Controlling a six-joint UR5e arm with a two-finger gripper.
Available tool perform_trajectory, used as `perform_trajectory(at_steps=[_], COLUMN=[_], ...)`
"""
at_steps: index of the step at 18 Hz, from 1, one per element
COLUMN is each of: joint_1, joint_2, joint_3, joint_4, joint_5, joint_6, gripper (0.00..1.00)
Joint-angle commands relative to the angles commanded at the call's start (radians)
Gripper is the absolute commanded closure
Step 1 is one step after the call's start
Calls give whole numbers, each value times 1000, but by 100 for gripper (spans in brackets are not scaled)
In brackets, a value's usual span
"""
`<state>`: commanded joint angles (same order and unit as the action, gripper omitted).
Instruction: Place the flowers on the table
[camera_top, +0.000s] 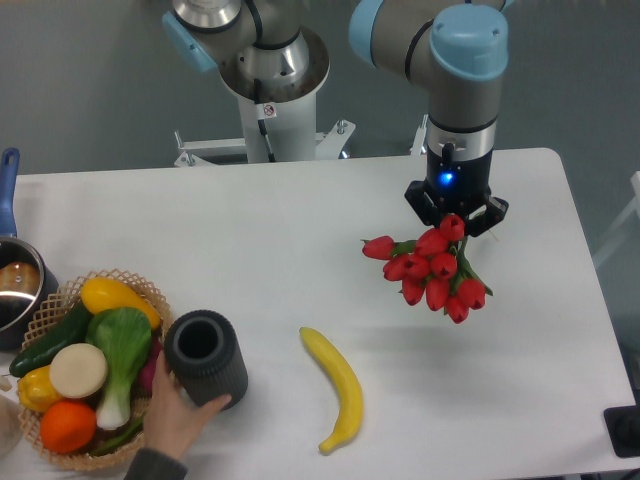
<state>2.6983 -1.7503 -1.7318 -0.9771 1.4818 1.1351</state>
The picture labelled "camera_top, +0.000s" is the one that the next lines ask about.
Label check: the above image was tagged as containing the green chili pepper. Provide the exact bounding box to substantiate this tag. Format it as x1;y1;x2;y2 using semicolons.
89;416;144;457

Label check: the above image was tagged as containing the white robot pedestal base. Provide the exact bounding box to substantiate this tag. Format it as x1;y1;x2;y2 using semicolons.
174;92;356;167

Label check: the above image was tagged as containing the dark grey ribbed vase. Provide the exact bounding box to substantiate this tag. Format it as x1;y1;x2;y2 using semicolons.
164;310;249;409

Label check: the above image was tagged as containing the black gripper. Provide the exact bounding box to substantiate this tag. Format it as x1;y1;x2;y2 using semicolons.
405;143;509;238

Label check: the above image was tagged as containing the dark pot with blue handle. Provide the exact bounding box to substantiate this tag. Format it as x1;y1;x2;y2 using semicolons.
1;147;59;352

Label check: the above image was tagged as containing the yellow banana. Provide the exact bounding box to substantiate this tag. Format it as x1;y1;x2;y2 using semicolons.
299;327;364;455

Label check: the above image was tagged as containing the dark green cucumber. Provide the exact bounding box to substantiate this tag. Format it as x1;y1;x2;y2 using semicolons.
9;301;93;378

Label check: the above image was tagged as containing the orange fruit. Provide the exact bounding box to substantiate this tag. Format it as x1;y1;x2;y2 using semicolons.
40;400;97;454

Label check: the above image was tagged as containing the red tulip bouquet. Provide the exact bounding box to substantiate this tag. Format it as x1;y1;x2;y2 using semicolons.
362;214;493;324

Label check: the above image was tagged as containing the grey sleeved forearm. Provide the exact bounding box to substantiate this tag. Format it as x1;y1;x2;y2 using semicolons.
124;448;188;480

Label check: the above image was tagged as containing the yellow bell pepper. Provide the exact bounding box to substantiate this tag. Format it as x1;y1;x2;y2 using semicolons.
17;365;63;413

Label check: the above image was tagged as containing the purple red radish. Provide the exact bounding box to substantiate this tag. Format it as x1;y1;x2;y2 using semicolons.
137;337;163;393

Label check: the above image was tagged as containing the black device at table edge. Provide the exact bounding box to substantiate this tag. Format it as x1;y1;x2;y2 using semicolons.
603;405;639;458

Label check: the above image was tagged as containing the person's bare hand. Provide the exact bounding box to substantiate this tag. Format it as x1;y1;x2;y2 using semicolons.
143;352;232;461

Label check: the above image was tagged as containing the black cable on pedestal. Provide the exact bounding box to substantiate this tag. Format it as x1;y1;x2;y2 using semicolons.
252;78;277;164

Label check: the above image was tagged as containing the yellow squash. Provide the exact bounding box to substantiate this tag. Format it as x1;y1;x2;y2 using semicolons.
80;277;161;330

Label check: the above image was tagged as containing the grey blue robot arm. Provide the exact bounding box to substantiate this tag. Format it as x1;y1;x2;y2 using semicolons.
162;1;508;237

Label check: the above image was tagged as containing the green white bok choy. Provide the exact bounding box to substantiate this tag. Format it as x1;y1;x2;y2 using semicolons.
86;307;152;431

